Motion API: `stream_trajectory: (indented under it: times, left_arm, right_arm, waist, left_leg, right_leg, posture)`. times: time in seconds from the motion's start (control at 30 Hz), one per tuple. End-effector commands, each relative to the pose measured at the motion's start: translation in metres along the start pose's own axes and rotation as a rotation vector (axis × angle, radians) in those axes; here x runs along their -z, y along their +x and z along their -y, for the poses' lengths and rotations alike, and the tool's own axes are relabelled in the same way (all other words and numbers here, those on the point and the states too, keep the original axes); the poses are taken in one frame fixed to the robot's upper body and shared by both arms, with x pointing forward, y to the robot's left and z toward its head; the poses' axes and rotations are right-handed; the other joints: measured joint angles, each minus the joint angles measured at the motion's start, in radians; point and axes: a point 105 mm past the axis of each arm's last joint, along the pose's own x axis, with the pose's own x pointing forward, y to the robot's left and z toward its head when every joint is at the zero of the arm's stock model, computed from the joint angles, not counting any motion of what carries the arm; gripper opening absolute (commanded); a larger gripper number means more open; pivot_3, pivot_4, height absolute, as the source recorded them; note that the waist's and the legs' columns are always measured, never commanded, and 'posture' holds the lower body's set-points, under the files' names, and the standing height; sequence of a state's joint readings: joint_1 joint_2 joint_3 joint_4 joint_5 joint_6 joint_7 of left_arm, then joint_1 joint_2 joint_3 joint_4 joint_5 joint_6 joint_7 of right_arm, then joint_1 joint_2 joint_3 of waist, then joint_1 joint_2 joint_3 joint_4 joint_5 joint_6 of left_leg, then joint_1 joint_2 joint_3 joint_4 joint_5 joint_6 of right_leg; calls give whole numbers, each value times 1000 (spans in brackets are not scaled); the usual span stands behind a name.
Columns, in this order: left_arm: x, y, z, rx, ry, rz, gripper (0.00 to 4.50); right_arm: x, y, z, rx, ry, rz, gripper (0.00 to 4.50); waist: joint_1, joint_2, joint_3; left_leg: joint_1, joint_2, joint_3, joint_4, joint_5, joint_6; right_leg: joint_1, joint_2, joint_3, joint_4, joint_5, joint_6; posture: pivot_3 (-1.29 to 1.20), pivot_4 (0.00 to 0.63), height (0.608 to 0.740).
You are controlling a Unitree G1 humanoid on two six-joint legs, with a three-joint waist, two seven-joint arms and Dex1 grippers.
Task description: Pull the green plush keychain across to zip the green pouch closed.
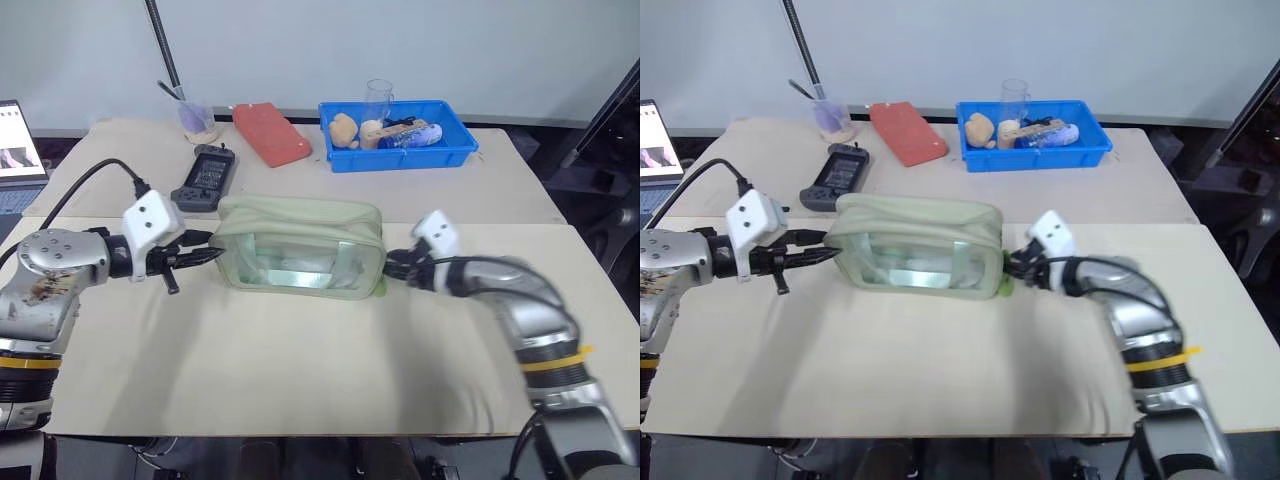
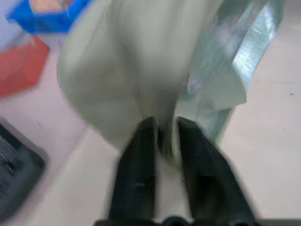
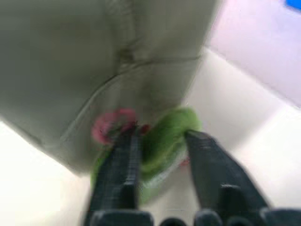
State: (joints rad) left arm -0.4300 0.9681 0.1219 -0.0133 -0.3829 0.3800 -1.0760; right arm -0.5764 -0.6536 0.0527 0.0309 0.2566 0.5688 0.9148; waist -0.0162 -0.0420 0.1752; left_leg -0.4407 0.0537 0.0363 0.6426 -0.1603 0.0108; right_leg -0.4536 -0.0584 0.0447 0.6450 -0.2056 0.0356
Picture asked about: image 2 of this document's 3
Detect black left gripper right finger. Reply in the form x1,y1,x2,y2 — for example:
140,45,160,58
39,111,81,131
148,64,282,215
175,116,257,221

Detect dark grey ribbed object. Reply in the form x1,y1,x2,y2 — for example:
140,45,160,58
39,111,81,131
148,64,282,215
0,117,46,222

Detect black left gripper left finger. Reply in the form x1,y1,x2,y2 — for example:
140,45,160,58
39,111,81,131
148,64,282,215
108,116,158,221

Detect orange items in blue bin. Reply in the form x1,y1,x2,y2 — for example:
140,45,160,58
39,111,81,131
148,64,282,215
29,0,71,11

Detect pale green bag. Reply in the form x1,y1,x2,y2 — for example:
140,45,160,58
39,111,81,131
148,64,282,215
56,0,221,163

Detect red plastic bin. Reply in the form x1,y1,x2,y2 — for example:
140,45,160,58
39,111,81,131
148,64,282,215
0,35,50,97

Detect blue plastic bin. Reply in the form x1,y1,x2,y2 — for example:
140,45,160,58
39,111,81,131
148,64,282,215
6,0,94,34

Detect green mesh zip pouch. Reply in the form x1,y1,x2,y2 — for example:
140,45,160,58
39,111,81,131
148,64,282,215
176,0,285,148

